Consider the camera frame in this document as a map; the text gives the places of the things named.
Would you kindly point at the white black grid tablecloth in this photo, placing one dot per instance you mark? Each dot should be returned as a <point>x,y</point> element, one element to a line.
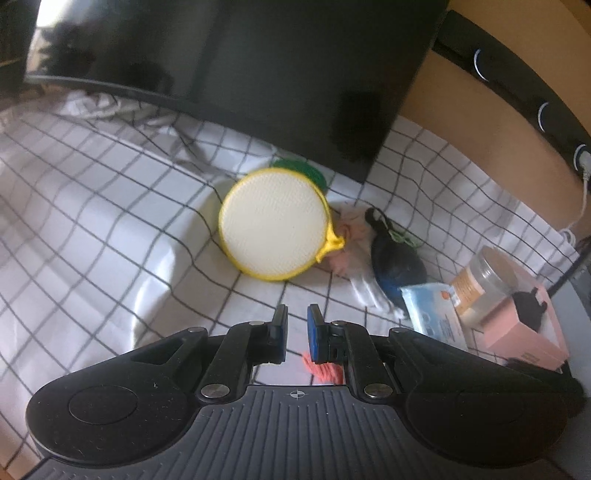
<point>109,238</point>

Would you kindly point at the red orange cloth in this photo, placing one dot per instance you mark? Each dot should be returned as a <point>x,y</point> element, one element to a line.
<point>327,373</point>

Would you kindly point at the black power strip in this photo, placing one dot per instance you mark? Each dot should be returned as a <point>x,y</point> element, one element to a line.
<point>484,57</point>

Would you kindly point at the black plush item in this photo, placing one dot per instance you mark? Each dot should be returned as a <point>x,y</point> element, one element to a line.
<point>530,310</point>

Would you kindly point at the pink cardboard box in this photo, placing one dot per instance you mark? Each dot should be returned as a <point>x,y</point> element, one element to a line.
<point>525,326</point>

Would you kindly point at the blue wet wipes pack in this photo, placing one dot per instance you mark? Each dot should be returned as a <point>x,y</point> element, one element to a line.
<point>432,313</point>

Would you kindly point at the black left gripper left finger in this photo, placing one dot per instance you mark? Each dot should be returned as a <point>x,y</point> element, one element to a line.
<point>245,346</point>

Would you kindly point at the black blue pouch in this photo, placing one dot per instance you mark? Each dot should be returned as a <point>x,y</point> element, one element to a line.
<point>394,258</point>

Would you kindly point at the grey computer case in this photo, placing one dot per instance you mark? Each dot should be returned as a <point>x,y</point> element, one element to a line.
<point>570,296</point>

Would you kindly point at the white sock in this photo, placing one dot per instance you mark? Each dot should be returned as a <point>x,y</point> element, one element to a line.
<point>370,294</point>

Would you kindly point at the black computer monitor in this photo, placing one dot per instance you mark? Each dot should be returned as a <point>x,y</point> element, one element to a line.
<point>322,79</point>

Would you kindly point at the green lid glass jar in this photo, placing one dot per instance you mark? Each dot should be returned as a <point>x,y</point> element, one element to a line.
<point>303,168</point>

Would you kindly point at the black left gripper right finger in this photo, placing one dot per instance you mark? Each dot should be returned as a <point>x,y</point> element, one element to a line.
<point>349,345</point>

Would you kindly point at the clear plastic powder jar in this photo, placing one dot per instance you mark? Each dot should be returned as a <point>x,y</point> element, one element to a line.
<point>482,285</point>

